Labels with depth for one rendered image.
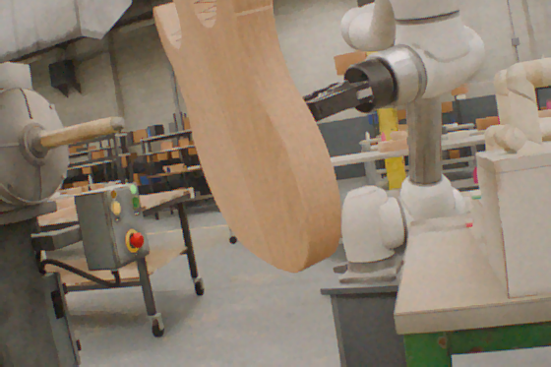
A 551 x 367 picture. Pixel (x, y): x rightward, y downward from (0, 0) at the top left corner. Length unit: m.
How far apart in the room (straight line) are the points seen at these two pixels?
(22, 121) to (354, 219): 0.96
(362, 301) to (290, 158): 1.09
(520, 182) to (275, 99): 0.30
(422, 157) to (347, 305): 0.50
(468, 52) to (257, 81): 0.41
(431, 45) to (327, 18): 11.50
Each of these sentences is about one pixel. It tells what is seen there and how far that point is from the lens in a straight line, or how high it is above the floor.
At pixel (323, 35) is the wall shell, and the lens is 12.20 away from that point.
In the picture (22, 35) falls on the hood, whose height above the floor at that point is 1.42.
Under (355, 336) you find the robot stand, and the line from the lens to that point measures 1.60.
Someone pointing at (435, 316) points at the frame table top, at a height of 0.92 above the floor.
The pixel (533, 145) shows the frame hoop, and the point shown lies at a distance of 0.64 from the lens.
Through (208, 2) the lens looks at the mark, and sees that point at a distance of 0.63.
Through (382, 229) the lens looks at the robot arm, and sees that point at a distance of 1.54.
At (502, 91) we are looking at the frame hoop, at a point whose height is 1.18.
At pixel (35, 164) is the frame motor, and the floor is 1.20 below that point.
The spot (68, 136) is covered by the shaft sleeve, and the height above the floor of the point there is 1.25.
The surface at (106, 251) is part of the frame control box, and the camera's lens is 1.29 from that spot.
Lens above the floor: 1.17
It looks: 3 degrees down
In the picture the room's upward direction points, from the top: 10 degrees counter-clockwise
